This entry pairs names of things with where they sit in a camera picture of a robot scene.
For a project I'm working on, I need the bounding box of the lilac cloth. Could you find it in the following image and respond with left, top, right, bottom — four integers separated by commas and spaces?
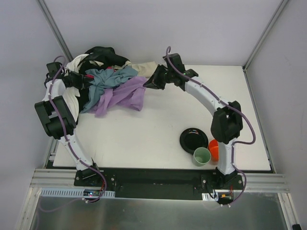
90, 76, 147, 117

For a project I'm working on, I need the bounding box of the blue-grey cloth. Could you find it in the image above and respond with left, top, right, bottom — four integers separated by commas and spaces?
81, 66, 138, 113

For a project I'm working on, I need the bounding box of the black mesh cloth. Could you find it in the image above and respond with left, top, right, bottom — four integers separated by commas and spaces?
78, 46, 128, 74

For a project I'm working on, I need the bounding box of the white cloth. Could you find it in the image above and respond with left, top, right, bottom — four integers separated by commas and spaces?
63, 54, 89, 123

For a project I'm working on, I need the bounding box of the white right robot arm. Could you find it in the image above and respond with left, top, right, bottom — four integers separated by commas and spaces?
143, 53, 243, 176

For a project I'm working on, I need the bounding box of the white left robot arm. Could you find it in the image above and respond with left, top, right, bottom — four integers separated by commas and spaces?
35, 60, 99, 180

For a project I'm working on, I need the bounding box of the beige folded cloth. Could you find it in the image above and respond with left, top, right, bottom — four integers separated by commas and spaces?
114, 61, 160, 79

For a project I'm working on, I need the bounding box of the magenta cloth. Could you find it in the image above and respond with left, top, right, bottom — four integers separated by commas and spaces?
85, 68, 114, 79

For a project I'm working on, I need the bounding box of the cream black tote bag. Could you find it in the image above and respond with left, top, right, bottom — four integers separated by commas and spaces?
78, 53, 128, 72

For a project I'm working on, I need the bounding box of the orange bowl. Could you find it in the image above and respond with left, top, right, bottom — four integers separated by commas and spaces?
208, 139, 219, 162

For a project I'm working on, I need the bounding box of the pale green cup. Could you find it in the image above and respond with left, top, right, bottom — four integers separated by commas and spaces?
192, 147, 211, 167

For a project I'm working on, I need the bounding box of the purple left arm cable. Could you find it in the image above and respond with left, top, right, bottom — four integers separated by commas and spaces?
47, 56, 107, 192

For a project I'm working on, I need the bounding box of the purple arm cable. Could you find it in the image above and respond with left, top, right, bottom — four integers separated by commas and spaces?
47, 56, 107, 192
165, 46, 256, 192

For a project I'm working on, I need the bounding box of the left aluminium frame post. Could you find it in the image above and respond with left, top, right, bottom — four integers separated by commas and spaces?
36, 0, 73, 61

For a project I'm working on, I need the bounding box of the aluminium frame post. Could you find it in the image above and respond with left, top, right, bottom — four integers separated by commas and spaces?
242, 0, 290, 72
36, 0, 73, 61

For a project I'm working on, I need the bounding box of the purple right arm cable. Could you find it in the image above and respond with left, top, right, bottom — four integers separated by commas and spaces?
165, 46, 256, 192

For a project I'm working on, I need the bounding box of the aluminium front rail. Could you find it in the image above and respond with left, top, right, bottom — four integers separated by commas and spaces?
30, 169, 290, 193

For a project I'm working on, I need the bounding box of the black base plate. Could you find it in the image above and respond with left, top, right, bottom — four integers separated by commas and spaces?
74, 168, 243, 200

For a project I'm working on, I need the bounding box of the right aluminium frame post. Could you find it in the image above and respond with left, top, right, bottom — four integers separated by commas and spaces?
242, 0, 290, 72

